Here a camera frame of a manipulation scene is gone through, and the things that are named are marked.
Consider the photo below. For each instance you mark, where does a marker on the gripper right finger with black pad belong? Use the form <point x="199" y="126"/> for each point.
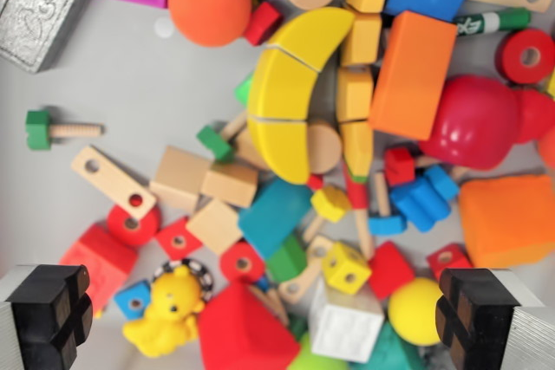
<point x="485" y="322"/>

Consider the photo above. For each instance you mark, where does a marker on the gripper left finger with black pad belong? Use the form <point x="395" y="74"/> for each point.
<point x="39" y="313"/>

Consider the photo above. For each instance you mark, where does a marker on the yellow ball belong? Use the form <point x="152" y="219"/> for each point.
<point x="414" y="311"/>

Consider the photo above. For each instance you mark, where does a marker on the red wooden cube with hole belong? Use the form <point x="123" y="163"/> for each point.
<point x="178" y="239"/>
<point x="240" y="262"/>
<point x="448" y="259"/>

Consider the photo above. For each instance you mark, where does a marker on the red embossed rubber block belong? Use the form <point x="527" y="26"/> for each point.
<point x="97" y="261"/>

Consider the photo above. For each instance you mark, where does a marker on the blue cube with hole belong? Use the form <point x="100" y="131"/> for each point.
<point x="133" y="300"/>

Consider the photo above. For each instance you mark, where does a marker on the teal green block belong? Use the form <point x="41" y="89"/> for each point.
<point x="390" y="352"/>

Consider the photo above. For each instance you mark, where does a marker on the orange foam block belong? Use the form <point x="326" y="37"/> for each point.
<point x="507" y="218"/>

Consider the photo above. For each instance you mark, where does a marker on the plain red block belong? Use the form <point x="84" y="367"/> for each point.
<point x="390" y="270"/>

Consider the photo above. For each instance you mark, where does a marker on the yellow duck toy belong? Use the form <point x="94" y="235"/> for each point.
<point x="167" y="313"/>

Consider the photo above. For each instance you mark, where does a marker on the red wooden wheel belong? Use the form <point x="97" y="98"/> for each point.
<point x="526" y="58"/>
<point x="143" y="231"/>

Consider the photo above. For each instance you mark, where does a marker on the blue curved wooden piece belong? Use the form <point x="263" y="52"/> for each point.
<point x="387" y="226"/>

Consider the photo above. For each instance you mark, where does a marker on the blue ridged wooden block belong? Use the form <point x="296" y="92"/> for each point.
<point x="422" y="199"/>

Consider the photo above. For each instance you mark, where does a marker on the white embossed rubber block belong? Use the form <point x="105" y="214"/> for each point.
<point x="347" y="326"/>

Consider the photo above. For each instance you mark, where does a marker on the yellow cube with holes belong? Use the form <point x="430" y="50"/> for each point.
<point x="347" y="269"/>

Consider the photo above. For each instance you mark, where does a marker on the short wooden dowel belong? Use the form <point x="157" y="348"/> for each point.
<point x="381" y="194"/>

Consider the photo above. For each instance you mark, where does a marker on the lime green ball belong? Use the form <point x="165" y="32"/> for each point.
<point x="316" y="359"/>

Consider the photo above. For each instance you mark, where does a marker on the wooden stick with red band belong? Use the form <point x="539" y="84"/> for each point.
<point x="360" y="201"/>

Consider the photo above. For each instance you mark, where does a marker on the small red wooden nut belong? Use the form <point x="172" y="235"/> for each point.
<point x="400" y="166"/>
<point x="262" y="23"/>

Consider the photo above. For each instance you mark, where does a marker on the green-headed wooden bolt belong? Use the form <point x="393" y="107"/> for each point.
<point x="38" y="129"/>
<point x="214" y="142"/>

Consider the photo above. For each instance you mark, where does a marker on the curved wooden strip with holes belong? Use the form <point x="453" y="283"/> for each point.
<point x="305" y="277"/>

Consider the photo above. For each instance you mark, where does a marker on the yellow wooden nut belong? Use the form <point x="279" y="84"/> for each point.
<point x="331" y="204"/>

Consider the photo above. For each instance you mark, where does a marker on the plain wooden cube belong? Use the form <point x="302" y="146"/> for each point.
<point x="180" y="175"/>
<point x="230" y="186"/>
<point x="214" y="227"/>

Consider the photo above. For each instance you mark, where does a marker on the shiny red plastic toy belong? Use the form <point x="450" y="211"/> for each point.
<point x="477" y="123"/>

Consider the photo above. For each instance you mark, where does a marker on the large red foam block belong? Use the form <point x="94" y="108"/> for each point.
<point x="243" y="331"/>

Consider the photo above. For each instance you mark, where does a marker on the green wooden block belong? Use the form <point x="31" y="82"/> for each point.
<point x="287" y="259"/>

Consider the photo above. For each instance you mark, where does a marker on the small round wooden cylinder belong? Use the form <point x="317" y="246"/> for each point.
<point x="325" y="147"/>

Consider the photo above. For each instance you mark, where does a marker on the teal blue block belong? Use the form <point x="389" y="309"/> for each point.
<point x="273" y="214"/>

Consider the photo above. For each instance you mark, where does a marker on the orange rectangular block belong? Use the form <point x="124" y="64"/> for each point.
<point x="412" y="75"/>

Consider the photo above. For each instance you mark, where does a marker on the orange-yellow sliced wooden toy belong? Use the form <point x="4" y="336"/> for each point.
<point x="357" y="92"/>

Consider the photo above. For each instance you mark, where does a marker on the flat plain wooden block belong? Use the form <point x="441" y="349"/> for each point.
<point x="248" y="149"/>

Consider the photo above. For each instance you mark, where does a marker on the green Expo marker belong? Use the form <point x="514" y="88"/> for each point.
<point x="494" y="21"/>

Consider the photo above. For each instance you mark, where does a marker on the bright green block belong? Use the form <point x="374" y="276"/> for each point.
<point x="243" y="90"/>

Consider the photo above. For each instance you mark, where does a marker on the grey Expo board eraser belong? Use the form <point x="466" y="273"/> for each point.
<point x="39" y="10"/>

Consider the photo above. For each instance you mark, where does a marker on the yellow sliced wooden banana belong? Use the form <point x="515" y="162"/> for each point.
<point x="282" y="97"/>

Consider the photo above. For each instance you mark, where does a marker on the orange ball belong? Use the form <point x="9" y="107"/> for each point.
<point x="210" y="4"/>

